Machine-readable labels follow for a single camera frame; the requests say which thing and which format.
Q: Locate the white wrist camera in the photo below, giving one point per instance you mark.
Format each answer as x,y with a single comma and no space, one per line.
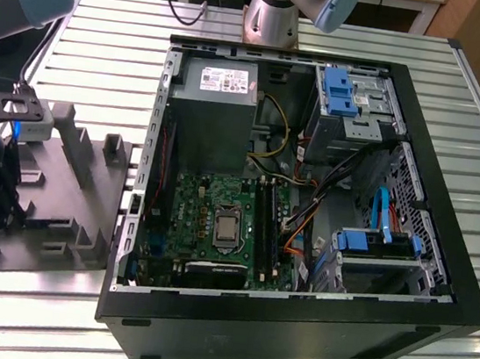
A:
38,128

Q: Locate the grey power supply unit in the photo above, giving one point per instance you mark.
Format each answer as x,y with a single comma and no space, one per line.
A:
208,118

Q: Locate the blue drive carrier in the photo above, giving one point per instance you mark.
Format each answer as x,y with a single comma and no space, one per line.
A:
338,90

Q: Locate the CPU socket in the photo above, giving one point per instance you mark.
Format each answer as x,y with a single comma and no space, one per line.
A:
224,247

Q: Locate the metal disk bay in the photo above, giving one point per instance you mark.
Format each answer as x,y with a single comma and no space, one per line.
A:
384,261

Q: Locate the black graphics card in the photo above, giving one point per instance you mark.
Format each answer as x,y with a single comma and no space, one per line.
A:
214,275

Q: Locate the black RAM slot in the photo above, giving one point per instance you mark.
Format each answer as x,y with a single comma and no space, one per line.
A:
260,222

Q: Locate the hard disk in blue carrier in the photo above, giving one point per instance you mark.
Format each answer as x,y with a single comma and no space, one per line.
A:
353,241

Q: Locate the metal drive cage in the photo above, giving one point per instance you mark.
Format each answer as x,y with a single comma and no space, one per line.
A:
361,129

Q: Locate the grey parts rack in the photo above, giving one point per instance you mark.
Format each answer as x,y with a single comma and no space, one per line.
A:
70,192

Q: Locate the green motherboard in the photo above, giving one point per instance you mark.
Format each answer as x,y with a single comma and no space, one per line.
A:
187,208

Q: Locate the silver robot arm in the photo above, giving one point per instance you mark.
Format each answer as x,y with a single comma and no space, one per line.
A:
270,19

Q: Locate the black PC case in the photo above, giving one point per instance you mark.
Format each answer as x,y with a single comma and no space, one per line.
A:
246,335

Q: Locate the silver CPU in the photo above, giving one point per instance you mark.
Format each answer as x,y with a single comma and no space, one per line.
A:
226,230

